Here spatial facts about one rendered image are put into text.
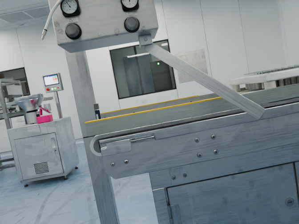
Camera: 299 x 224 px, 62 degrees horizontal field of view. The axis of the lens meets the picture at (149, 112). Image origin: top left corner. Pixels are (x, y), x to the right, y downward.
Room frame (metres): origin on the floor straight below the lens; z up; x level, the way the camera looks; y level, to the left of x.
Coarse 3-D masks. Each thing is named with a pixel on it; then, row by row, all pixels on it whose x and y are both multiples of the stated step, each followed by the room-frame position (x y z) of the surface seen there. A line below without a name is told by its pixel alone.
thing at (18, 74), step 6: (0, 72) 5.95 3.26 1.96; (6, 72) 5.95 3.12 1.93; (12, 72) 5.95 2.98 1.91; (18, 72) 5.94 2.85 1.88; (24, 72) 5.93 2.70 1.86; (0, 78) 5.95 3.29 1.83; (6, 78) 5.95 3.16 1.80; (12, 78) 5.95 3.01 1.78; (18, 78) 5.94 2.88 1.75; (24, 78) 5.94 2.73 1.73; (24, 84) 5.94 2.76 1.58; (24, 90) 5.94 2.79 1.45; (18, 108) 5.95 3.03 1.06
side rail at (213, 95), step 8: (240, 88) 0.87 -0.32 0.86; (200, 96) 0.86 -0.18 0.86; (208, 96) 0.86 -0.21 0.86; (216, 96) 0.86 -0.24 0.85; (152, 104) 0.85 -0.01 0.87; (160, 104) 0.85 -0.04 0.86; (168, 104) 0.85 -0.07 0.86; (176, 104) 0.85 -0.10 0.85; (112, 112) 0.84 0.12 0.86; (120, 112) 0.84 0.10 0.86; (128, 112) 0.85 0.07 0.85
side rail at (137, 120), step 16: (256, 96) 0.59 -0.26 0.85; (272, 96) 0.59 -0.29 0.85; (288, 96) 0.59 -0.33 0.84; (144, 112) 0.58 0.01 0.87; (160, 112) 0.58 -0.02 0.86; (176, 112) 0.58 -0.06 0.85; (192, 112) 0.58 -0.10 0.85; (208, 112) 0.58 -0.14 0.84; (96, 128) 0.57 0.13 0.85; (112, 128) 0.57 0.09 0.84; (128, 128) 0.57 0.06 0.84
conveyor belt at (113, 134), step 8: (264, 104) 0.61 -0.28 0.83; (272, 104) 0.61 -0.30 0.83; (216, 112) 0.61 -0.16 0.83; (224, 112) 0.60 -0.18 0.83; (232, 112) 0.60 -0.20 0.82; (176, 120) 0.60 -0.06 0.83; (184, 120) 0.60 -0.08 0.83; (192, 120) 0.60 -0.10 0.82; (136, 128) 0.59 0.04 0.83; (144, 128) 0.59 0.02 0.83; (152, 128) 0.59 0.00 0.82; (96, 136) 0.59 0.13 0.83; (104, 136) 0.59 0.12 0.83; (96, 152) 0.59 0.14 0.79
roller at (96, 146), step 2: (112, 136) 0.72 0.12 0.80; (102, 138) 0.60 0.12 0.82; (104, 138) 0.60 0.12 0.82; (96, 140) 0.58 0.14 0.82; (98, 140) 0.58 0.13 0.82; (94, 142) 0.59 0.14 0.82; (96, 142) 0.58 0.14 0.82; (98, 142) 0.58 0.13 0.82; (94, 144) 0.58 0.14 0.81; (96, 144) 0.58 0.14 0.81; (98, 144) 0.58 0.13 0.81; (94, 146) 0.58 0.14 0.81; (96, 146) 0.58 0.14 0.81; (98, 146) 0.58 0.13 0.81; (94, 148) 0.58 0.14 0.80; (96, 148) 0.58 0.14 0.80; (98, 148) 0.58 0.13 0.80; (100, 148) 0.58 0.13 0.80; (96, 150) 0.58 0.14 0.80; (98, 150) 0.58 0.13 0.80; (100, 150) 0.58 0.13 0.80; (98, 152) 0.58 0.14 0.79; (100, 152) 0.58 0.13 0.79
